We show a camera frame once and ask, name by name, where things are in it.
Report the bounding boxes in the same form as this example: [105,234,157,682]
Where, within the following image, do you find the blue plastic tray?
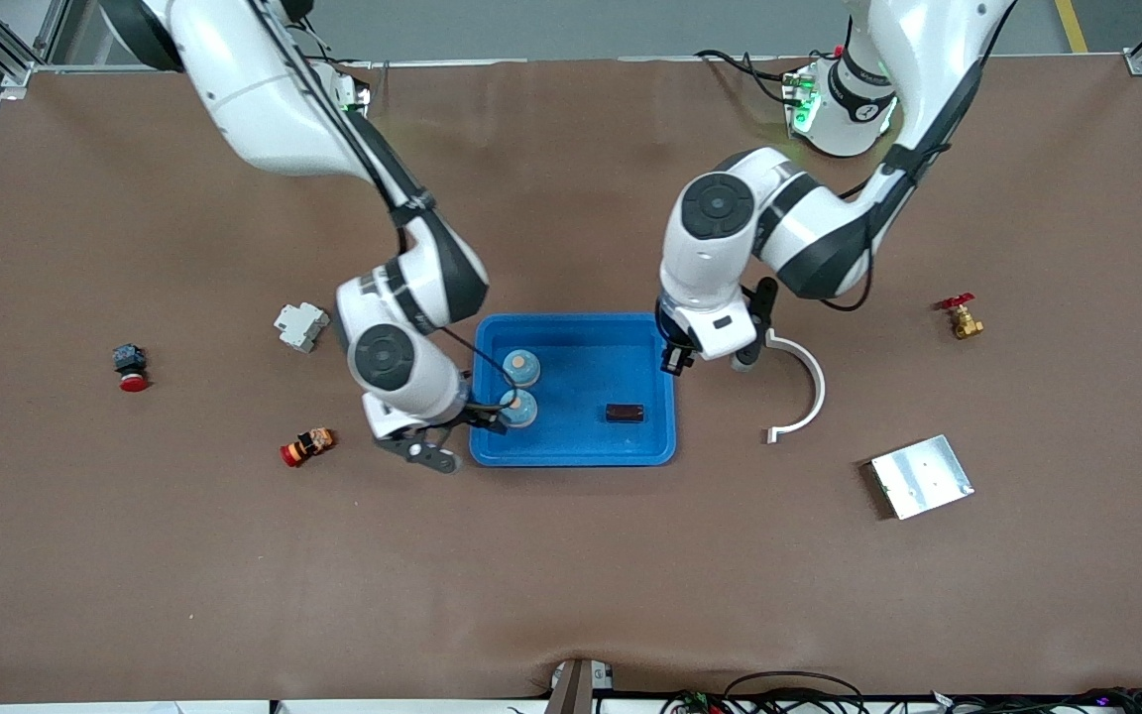
[469,313,678,468]

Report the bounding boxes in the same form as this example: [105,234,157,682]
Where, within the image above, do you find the white semicircular pipe clamp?
[765,331,827,445]

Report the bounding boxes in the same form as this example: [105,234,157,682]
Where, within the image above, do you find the red emergency stop, orange body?
[280,427,337,468]

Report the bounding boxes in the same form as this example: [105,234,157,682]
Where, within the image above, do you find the white circuit breaker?
[273,302,332,354]

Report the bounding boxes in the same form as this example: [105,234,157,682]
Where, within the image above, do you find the brown table mat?
[0,55,1142,707]

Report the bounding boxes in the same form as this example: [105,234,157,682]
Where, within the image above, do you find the silver metal plate module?
[868,434,975,522]

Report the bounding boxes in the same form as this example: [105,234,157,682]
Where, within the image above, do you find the red emergency stop, dark body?
[112,343,151,394]

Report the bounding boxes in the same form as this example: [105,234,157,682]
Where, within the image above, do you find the brass valve red handle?
[936,293,985,341]

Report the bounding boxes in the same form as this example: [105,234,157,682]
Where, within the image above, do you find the black arm base cable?
[695,48,805,108]

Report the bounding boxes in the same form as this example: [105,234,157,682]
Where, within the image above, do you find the silver table edge rail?
[31,58,850,72]

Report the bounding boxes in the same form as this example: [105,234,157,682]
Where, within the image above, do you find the black cable bundle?
[658,671,869,714]
[928,686,1142,714]

